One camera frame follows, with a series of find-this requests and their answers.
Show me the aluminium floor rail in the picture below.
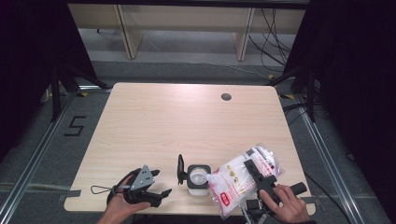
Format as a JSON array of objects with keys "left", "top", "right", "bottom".
[
  {"left": 294, "top": 92, "right": 362, "bottom": 224},
  {"left": 0, "top": 90, "right": 79, "bottom": 224}
]

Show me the person's right hand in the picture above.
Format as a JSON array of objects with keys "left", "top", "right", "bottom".
[{"left": 258, "top": 183, "right": 309, "bottom": 224}]

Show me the thin cord loop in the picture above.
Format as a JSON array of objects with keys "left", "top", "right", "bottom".
[{"left": 90, "top": 184, "right": 118, "bottom": 196}]

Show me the black floor cable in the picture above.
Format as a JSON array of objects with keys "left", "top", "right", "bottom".
[{"left": 304, "top": 172, "right": 353, "bottom": 224}]

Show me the dark curtain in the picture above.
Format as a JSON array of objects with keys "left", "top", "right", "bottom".
[
  {"left": 283, "top": 0, "right": 396, "bottom": 222},
  {"left": 0, "top": 0, "right": 98, "bottom": 160}
]

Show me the glass jar with black lid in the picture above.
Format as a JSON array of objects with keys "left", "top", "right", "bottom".
[{"left": 176, "top": 153, "right": 213, "bottom": 197}]

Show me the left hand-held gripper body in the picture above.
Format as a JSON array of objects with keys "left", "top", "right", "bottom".
[{"left": 106, "top": 164, "right": 163, "bottom": 208}]

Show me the person's left hand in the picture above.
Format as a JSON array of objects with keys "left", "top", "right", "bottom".
[{"left": 103, "top": 175, "right": 152, "bottom": 220}]

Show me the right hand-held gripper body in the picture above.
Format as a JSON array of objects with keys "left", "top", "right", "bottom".
[{"left": 246, "top": 174, "right": 308, "bottom": 224}]

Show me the plastic bag of white granules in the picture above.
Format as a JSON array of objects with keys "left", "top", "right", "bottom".
[{"left": 206, "top": 143, "right": 286, "bottom": 220}]

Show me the black metal stand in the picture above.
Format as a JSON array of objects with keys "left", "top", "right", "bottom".
[
  {"left": 50, "top": 63, "right": 110, "bottom": 123},
  {"left": 266, "top": 64, "right": 318, "bottom": 123}
]

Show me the bundle of black cables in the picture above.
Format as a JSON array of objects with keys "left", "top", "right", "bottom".
[{"left": 247, "top": 7, "right": 297, "bottom": 75}]

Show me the light wooden shelf unit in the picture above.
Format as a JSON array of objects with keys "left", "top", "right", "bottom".
[{"left": 68, "top": 3, "right": 308, "bottom": 62}]

